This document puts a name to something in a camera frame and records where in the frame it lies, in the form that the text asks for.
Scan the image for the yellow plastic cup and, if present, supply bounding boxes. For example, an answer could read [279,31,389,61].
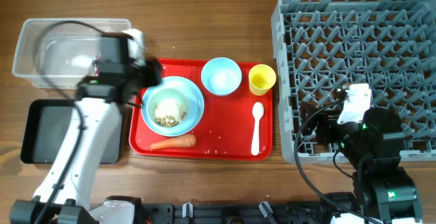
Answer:
[249,64,277,96]

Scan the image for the light blue bowl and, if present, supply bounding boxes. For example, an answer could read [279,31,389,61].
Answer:
[200,57,243,96]

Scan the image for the green bowl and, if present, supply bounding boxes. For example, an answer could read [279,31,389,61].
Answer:
[144,89,189,127]

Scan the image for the black waste tray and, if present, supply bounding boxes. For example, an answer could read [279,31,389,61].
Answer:
[20,99,125,165]

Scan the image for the grey dishwasher rack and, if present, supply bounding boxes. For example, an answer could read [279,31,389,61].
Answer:
[271,0,435,163]

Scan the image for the rice and peanut shells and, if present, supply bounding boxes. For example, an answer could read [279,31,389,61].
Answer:
[154,98,187,127]

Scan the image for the light blue plate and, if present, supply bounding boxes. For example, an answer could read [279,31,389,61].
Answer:
[141,76,204,137]

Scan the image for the white plastic spoon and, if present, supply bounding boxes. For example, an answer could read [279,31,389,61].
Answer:
[251,102,264,156]

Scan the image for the clear plastic bin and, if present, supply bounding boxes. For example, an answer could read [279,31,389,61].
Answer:
[12,18,133,89]

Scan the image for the red serving tray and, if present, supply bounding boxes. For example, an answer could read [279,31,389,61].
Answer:
[129,59,273,161]

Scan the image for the orange carrot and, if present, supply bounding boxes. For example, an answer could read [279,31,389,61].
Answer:
[149,134,196,150]

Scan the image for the black mounting rail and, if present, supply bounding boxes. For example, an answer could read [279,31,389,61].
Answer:
[143,201,342,224]

